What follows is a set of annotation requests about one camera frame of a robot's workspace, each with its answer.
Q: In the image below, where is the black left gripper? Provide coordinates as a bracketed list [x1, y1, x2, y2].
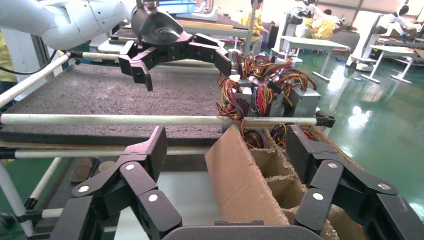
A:
[118, 4, 233, 93]

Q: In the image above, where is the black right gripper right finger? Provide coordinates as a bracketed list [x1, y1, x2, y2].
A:
[285, 125, 398, 233]

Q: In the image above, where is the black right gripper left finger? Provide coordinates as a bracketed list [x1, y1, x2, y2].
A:
[71, 125, 183, 233]

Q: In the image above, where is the blue plastic crate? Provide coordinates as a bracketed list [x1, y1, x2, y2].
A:
[158, 0, 198, 15]

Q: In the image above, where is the black pipe end connector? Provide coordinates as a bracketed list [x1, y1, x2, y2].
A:
[313, 110, 336, 129]

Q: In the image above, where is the grey foam mat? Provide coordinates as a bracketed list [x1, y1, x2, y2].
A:
[0, 63, 229, 147]

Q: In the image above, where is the person in yellow coat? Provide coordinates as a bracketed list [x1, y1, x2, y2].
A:
[0, 31, 17, 112]
[238, 0, 270, 56]
[303, 9, 337, 41]

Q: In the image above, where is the cardboard box with dividers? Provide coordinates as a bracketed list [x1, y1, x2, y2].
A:
[204, 124, 365, 240]

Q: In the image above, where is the short white cart pipe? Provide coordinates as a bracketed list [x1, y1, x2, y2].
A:
[18, 207, 64, 223]

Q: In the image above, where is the white cart brace pipe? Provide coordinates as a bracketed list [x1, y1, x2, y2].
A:
[24, 157, 64, 210]

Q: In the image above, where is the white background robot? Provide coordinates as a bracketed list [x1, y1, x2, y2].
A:
[346, 3, 419, 72]
[270, 0, 321, 64]

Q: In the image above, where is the white cart leg pipe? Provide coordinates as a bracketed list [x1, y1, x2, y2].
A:
[0, 161, 34, 238]

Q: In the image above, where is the white work table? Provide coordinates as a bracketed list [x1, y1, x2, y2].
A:
[280, 35, 351, 83]
[360, 44, 419, 84]

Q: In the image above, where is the long white cart rail pipe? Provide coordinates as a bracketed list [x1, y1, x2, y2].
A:
[0, 113, 319, 127]

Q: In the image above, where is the wire bundle in front cell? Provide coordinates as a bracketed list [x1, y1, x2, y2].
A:
[240, 120, 267, 150]

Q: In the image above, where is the black cable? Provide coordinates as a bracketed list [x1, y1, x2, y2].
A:
[0, 49, 59, 76]

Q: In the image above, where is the grey metal frame stand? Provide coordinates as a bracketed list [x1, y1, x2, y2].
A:
[0, 28, 64, 100]

